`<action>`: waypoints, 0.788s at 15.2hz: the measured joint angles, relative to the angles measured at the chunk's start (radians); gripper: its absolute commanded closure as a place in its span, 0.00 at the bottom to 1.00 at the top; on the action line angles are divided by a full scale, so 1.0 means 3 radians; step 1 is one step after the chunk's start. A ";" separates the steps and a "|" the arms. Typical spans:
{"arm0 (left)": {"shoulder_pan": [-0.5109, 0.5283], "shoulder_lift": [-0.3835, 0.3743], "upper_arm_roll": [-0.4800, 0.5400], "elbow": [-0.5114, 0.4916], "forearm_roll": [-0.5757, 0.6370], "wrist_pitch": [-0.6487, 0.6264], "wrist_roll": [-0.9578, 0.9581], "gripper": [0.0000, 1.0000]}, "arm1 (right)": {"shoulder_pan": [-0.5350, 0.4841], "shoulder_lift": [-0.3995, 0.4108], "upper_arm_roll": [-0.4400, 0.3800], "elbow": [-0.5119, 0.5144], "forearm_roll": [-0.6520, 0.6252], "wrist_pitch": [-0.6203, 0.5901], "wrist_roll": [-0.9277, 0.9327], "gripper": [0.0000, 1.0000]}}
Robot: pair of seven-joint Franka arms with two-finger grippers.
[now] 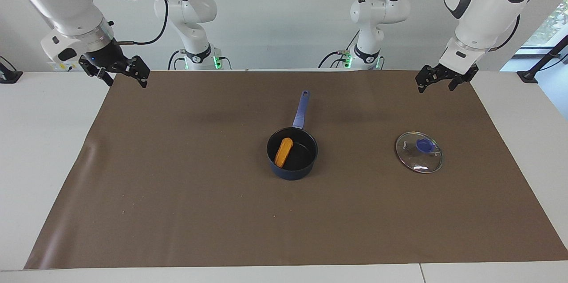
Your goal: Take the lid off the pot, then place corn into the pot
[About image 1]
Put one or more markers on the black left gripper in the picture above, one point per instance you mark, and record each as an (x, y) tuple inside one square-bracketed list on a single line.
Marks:
[(452, 72)]

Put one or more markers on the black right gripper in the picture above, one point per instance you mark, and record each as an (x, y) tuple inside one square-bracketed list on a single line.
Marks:
[(108, 56)]

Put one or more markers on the glass lid purple knob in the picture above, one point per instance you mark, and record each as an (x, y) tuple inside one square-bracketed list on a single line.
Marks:
[(424, 145)]

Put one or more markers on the yellow toy corn cob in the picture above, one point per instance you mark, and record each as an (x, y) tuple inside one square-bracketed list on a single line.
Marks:
[(284, 152)]

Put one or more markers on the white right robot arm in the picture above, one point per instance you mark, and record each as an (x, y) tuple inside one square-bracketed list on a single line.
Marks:
[(66, 3)]

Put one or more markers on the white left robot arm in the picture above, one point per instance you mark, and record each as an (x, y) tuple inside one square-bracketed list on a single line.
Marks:
[(479, 12)]

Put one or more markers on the small black table clamp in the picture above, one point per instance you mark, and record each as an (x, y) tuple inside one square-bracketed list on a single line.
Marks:
[(9, 76)]

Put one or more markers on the window with greenery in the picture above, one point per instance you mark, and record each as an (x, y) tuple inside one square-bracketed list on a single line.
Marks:
[(550, 21)]

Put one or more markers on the brown table mat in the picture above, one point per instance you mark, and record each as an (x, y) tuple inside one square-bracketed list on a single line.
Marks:
[(222, 221)]

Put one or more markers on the white wall socket box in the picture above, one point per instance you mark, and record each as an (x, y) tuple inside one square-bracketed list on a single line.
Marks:
[(66, 66)]

